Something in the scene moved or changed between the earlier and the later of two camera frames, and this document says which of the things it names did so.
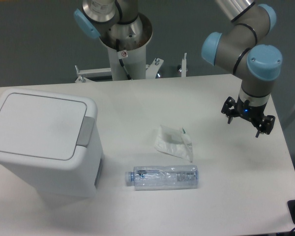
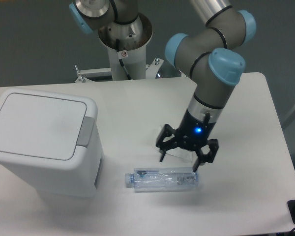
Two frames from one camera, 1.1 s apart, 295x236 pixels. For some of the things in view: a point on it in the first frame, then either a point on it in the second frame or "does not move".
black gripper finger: (267, 125) to (213, 144)
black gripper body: (255, 113) to (194, 131)
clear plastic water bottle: (160, 177) does not move
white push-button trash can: (52, 141) does not move
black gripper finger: (228, 103) to (167, 130)
